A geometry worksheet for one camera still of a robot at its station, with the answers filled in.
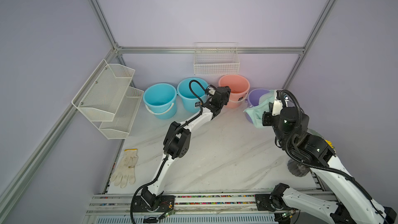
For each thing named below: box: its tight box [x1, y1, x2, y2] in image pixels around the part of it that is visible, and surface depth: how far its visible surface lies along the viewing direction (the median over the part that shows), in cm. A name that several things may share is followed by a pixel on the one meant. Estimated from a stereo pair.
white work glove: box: [109, 148, 139, 189], surface depth 86 cm
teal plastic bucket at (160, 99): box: [142, 82, 178, 120], surface depth 100 cm
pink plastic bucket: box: [218, 74, 251, 109], surface depth 106 cm
